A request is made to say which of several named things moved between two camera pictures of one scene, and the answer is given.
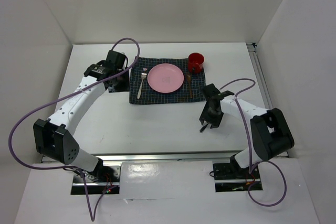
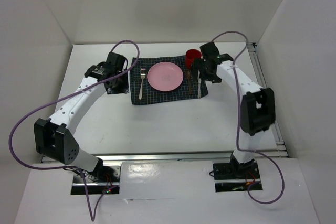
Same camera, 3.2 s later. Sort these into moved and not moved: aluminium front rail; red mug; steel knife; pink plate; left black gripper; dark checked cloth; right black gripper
Moved: red mug; steel knife; right black gripper
Not moved: pink plate; left black gripper; aluminium front rail; dark checked cloth
